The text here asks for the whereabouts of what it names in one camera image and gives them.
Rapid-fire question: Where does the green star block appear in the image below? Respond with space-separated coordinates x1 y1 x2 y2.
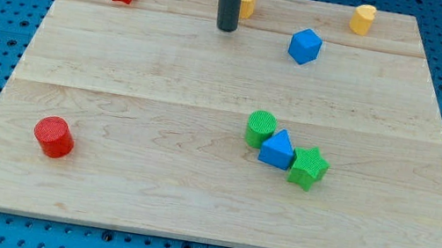
287 147 330 192

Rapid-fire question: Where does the blue cube block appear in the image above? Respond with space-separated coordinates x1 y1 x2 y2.
287 28 323 65

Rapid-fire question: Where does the green cylinder block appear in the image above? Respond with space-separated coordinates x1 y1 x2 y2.
244 110 278 149

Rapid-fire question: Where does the blue triangle block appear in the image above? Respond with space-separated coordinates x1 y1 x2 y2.
257 128 294 171

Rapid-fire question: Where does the wooden board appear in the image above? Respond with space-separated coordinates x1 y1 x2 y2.
0 0 442 248

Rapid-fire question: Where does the yellow block behind rod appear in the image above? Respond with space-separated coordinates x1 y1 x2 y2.
239 0 257 19

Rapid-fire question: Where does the red cylinder block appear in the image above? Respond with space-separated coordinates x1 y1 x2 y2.
33 116 75 158

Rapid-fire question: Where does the yellow heart block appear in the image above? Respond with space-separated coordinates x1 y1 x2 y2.
349 4 377 36

